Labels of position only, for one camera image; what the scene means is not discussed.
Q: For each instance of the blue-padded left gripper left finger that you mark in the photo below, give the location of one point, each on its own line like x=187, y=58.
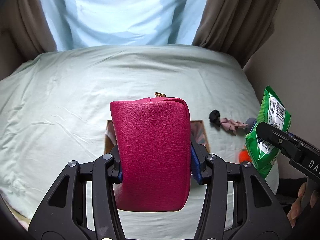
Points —
x=62, y=212

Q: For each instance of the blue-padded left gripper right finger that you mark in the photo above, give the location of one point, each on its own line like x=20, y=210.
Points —
x=238, y=203

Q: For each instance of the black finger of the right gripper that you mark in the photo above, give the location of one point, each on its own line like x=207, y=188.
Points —
x=283, y=141

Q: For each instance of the green snack packet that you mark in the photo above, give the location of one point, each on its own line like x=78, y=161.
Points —
x=272, y=116

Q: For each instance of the orange plush carrot toy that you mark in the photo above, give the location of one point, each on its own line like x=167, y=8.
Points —
x=244, y=156

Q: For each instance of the black sock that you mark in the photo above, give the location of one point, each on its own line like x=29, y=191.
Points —
x=214, y=118

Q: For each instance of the cardboard box with pink lining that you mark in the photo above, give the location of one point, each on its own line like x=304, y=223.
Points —
x=197, y=130

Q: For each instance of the magenta leather pouch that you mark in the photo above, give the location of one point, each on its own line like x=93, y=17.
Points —
x=153, y=139

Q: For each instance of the person's right hand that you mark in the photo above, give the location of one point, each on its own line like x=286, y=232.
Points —
x=296, y=209

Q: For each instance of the grey-blue rolled sock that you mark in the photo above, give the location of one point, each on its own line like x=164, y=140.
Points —
x=250, y=123

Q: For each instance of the dusty pink scrunchie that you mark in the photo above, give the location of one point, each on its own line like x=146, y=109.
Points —
x=230, y=125

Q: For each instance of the pale green bed sheet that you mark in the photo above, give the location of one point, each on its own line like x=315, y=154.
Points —
x=55, y=108

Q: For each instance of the right brown curtain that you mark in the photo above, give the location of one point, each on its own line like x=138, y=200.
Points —
x=236, y=27

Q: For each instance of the brown curtain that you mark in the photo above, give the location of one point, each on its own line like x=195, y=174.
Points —
x=26, y=24
x=236, y=27

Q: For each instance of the left brown curtain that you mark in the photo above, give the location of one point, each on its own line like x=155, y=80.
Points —
x=26, y=24

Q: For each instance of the light blue hanging cloth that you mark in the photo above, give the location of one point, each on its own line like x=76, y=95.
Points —
x=86, y=23

